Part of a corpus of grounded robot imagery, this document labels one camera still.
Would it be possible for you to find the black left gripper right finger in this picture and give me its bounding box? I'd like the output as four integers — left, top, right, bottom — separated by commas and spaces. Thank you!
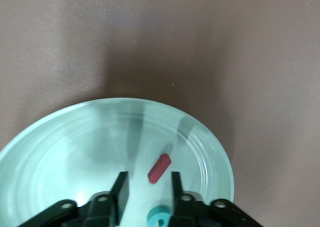
169, 171, 201, 227

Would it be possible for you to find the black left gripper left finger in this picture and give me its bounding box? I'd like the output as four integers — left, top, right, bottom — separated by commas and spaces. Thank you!
84, 171, 130, 227

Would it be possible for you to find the teal foam letter c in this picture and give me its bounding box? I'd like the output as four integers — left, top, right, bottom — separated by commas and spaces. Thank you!
146, 206, 173, 227

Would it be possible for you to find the dark red foam letter l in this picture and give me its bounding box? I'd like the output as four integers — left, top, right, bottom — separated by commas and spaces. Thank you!
147, 153, 172, 185

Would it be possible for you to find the green round plate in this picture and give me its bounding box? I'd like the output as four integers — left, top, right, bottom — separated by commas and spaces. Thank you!
0, 96, 236, 227

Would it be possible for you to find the brown table mat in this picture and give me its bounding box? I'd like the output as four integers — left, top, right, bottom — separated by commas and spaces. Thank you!
0, 0, 320, 227

